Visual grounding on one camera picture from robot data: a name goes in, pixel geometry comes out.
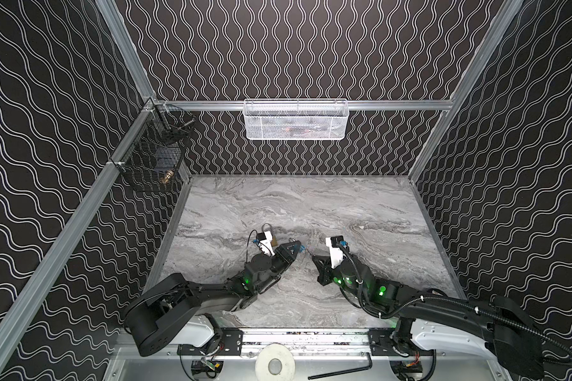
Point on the brass padlock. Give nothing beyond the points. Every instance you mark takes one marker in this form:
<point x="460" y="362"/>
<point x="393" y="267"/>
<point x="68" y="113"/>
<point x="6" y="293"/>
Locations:
<point x="269" y="237"/>

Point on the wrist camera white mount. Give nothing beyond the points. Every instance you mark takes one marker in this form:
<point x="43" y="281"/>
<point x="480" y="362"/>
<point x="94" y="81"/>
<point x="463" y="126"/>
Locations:
<point x="335" y="252"/>
<point x="265" y="249"/>

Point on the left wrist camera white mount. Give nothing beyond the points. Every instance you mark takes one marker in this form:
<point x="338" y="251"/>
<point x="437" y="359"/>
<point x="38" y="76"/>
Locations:
<point x="265" y="249"/>

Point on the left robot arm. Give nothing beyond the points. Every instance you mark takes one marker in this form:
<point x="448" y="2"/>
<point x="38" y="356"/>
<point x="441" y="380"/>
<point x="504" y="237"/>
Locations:
<point x="156" y="317"/>

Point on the black wire wall basket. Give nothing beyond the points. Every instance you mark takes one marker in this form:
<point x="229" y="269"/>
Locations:
<point x="152" y="162"/>

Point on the white mesh wall basket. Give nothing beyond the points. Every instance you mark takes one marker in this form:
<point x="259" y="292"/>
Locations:
<point x="295" y="119"/>

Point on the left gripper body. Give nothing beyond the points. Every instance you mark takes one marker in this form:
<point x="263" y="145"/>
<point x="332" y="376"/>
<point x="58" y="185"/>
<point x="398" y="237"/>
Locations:
<point x="284" y="256"/>

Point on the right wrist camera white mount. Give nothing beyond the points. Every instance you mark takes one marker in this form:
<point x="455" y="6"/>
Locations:
<point x="335" y="252"/>

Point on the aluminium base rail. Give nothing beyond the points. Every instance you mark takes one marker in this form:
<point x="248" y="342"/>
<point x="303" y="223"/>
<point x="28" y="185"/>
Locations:
<point x="198" y="340"/>

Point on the black hex key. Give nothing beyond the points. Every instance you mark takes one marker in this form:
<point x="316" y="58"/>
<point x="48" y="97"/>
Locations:
<point x="348" y="371"/>

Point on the white tape roll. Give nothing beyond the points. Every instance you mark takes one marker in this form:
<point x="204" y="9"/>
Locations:
<point x="275" y="363"/>

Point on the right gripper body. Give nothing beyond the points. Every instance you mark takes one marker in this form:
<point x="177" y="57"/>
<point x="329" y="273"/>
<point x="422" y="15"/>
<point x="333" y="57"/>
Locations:
<point x="326" y="268"/>

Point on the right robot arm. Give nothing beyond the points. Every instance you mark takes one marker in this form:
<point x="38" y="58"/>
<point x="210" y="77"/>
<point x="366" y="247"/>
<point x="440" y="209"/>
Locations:
<point x="505" y="330"/>

